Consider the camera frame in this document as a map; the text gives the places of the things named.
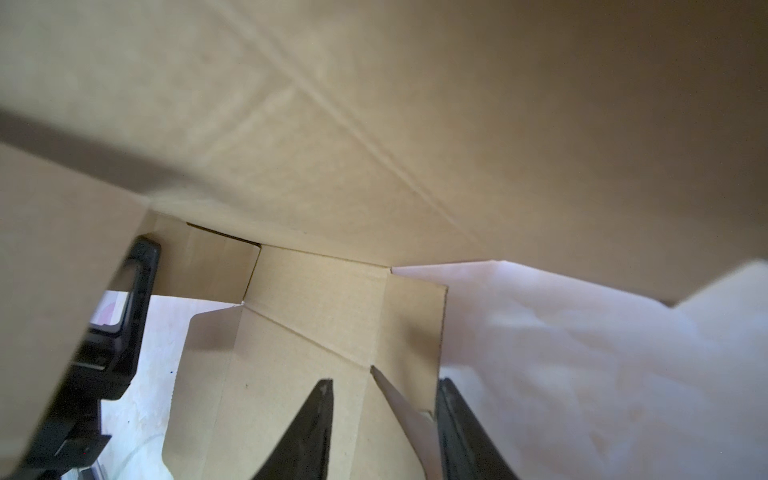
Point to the brown cardboard paper box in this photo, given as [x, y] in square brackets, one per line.
[561, 204]

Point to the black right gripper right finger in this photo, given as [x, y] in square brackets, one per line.
[467, 452]

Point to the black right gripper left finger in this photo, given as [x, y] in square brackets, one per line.
[303, 452]

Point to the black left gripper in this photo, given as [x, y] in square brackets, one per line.
[70, 435]

